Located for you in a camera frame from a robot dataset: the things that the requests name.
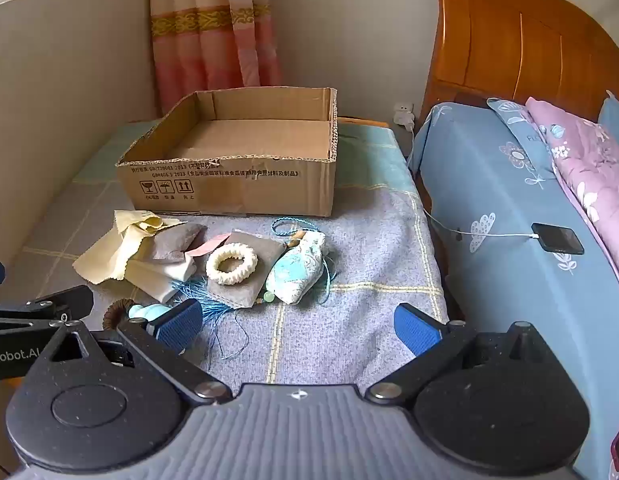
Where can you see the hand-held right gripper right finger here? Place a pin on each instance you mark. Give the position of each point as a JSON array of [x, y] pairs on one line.
[[414, 327]]

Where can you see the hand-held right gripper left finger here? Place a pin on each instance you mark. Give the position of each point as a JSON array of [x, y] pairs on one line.
[[182, 324]]

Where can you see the light blue plush toy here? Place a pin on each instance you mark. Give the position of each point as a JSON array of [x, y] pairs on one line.
[[145, 312]]

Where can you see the white cloth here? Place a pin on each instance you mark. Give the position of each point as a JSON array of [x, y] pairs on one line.
[[157, 277]]

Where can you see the brown scrunchie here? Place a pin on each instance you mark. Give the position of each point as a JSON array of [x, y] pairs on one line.
[[111, 316]]

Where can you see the large grey felt pouch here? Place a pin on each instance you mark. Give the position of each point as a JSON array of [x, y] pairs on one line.
[[239, 296]]

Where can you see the white scrunchie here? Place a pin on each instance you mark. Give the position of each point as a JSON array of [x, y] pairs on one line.
[[215, 265]]

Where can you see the pale yellow cloth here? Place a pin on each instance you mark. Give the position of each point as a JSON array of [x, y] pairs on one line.
[[114, 255]]

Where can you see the pink strip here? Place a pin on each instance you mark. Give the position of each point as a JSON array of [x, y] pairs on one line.
[[209, 246]]

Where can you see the blue white sachet with tassel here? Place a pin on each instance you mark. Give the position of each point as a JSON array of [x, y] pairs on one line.
[[294, 270]]

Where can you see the cardboard box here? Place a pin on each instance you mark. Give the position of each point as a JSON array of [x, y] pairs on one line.
[[239, 187]]

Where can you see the blue floral bedsheet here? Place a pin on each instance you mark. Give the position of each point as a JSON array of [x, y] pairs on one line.
[[489, 185]]

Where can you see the black smartphone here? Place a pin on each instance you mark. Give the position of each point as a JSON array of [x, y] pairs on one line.
[[558, 239]]

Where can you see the white charger plug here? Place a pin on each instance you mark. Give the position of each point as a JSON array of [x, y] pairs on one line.
[[404, 119]]

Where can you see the blue floral pillow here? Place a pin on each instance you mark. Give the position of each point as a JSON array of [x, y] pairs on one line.
[[524, 135]]

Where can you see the pink floral quilt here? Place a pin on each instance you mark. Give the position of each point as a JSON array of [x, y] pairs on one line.
[[584, 170]]

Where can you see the pink patterned curtain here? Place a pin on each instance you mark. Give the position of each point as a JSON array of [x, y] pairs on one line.
[[209, 35]]

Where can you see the plain blue pillow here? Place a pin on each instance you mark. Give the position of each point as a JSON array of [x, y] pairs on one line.
[[615, 115]]

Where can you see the wooden bed headboard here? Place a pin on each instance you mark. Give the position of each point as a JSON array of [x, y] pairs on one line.
[[514, 35]]

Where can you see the white wall socket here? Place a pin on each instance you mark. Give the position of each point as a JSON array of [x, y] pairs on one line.
[[403, 108]]

